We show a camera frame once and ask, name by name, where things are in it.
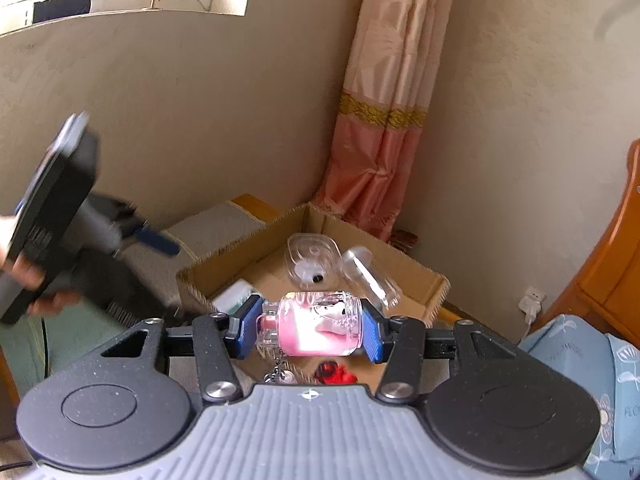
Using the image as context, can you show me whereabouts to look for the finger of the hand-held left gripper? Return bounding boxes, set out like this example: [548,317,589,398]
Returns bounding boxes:
[120,222,181,257]

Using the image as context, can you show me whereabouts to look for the wooden bed headboard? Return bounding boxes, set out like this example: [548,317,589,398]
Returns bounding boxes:
[545,140,640,333]

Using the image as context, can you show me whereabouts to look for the white bottle with green label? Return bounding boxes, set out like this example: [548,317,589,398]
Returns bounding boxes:
[211,281,258,316]

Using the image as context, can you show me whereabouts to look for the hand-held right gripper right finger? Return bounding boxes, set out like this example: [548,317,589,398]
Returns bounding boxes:
[361,300,521,403]

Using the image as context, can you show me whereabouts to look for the pink curtain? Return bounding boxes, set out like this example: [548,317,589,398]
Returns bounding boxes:
[312,0,461,243]

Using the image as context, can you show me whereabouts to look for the blue flowered pillow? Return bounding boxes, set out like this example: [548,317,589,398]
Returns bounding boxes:
[592,332,640,480]

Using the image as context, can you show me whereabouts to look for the white wall socket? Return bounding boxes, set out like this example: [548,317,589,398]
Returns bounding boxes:
[517,285,546,323]

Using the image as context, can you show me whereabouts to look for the blue flowered bed sheet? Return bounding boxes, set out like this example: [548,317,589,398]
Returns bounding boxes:
[520,314,640,480]

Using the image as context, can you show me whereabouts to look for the cardboard box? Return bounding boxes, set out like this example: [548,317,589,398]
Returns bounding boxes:
[176,202,448,386]

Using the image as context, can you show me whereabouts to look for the pink keychain bottle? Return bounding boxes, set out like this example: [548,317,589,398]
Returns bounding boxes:
[257,291,365,386]

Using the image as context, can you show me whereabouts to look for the person's left hand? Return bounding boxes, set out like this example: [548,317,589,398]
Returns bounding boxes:
[0,215,83,317]

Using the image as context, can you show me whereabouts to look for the clear round plastic container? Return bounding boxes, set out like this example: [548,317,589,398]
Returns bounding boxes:
[285,232,342,286]

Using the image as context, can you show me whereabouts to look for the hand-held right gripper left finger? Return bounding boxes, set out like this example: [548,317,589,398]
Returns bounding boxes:
[97,295,263,403]

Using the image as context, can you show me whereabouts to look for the tall clear plastic cup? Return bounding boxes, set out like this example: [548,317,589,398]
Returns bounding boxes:
[341,246,403,311]

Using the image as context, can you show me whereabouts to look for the red toy train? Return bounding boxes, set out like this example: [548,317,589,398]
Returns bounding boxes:
[315,360,358,386]

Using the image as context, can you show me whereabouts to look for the black cable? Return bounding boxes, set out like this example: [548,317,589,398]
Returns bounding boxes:
[39,312,53,381]

